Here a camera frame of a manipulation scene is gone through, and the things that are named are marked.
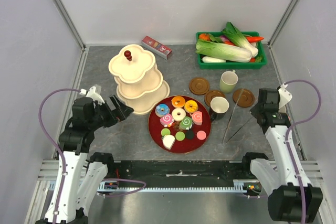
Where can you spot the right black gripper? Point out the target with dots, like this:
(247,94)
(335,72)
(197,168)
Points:
(253,110)

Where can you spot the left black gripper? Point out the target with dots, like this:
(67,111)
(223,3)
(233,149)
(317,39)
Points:
(115,115)

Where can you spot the pink swirl roll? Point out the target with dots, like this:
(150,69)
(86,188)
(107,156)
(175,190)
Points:
(197,118)
(167,120)

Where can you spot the metal tongs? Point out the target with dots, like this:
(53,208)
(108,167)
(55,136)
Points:
(232,114)

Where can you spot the green cookie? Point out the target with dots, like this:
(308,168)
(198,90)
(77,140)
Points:
(165,132)
(180,136)

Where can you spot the white cake slice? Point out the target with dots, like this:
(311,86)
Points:
(168,141)

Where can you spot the green swirl roll cake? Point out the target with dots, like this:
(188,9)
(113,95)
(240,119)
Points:
(186,123)

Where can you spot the pink cookie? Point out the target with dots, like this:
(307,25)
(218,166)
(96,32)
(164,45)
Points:
(201,135)

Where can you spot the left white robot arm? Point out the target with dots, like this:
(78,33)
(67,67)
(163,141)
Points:
(79,176)

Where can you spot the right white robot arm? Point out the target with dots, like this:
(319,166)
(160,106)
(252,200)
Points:
(291,194)

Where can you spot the pink mug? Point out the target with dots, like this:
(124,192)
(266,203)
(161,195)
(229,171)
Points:
(282,109)

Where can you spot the brown wooden coaster right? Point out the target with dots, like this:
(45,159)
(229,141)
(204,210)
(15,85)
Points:
(243,98)

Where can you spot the brown wooden coaster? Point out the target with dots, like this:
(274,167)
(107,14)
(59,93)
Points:
(211,94)
(198,86)
(243,98)

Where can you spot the cream three-tier dessert stand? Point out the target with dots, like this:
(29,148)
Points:
(140,84)

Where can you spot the blue donut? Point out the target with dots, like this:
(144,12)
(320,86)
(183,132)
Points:
(162,110)

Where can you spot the green plastic basket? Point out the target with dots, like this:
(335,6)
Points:
(260,61)

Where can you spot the black and white mug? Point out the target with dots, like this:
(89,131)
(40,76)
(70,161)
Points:
(218,107)

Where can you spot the light green mug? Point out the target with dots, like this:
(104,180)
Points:
(228,81)

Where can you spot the orange donut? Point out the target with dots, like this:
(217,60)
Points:
(178,101)

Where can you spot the brown wooden coaster middle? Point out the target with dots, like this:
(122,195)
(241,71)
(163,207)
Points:
(211,94)

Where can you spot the white donut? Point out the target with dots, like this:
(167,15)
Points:
(178,114)

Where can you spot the red round tray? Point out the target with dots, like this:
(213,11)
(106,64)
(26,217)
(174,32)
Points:
(186,145)

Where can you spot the red rectangular box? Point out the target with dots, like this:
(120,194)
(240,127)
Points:
(156,47)

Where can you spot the yellow donut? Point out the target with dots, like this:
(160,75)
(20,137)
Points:
(190,106)

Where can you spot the brown wooden coaster left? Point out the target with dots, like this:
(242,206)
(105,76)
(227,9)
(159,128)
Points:
(198,86)

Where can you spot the red chili pepper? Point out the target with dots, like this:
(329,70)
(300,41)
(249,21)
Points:
(254,39)

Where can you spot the black cookie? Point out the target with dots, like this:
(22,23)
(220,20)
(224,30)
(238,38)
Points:
(189,134)

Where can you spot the napa cabbage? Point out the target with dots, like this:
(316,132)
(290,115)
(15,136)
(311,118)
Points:
(223,51)

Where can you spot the white radish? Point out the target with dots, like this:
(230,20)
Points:
(207,59)

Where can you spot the bok choy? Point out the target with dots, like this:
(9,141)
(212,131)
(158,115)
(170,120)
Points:
(235,36)

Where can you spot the orange pumpkin toy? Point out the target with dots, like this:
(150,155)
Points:
(204,36)

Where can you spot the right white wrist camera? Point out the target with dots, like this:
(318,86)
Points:
(285,95)

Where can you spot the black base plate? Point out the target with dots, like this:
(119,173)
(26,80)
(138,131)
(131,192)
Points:
(183,174)

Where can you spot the white slotted cable duct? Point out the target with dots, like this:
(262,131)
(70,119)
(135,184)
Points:
(238,187)

